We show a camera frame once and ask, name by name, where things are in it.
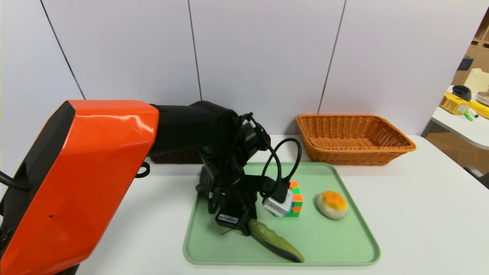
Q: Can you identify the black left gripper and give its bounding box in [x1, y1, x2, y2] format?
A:
[215, 192, 257, 236]

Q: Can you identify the dark bristle brush green handle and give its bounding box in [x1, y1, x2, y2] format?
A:
[248, 218, 305, 262]

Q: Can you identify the colourful puzzle cube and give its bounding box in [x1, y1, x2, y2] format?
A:
[283, 181, 304, 217]

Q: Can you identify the dark brown wicker basket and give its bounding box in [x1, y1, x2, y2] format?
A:
[148, 150, 204, 165]

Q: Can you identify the orange wicker basket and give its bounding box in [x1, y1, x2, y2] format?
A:
[296, 114, 416, 166]

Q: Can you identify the light green plastic tray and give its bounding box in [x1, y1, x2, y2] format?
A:
[184, 162, 381, 265]

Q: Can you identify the white bun with orange top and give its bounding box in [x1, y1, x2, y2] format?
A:
[316, 190, 348, 220]

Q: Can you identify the white side table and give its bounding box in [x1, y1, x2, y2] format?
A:
[431, 86, 489, 150]

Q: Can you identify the yellow cardboard box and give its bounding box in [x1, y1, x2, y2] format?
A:
[439, 93, 469, 116]

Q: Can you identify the black tape roll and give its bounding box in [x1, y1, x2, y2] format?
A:
[451, 86, 471, 102]

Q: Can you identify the cream plastic container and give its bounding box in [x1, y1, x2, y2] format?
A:
[463, 69, 489, 93]

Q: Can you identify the wooden shelving unit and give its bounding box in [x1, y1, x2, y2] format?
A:
[450, 8, 489, 86]

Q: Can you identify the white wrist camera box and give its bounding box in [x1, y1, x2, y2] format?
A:
[262, 189, 294, 217]

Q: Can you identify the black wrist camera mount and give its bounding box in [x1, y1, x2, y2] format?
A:
[244, 175, 275, 193]

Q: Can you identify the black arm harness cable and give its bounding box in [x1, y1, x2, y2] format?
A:
[229, 113, 283, 195]

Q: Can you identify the thick black camera cable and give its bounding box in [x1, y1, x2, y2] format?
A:
[260, 138, 302, 203]

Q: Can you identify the black cable loop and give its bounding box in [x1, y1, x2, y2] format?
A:
[0, 171, 31, 192]

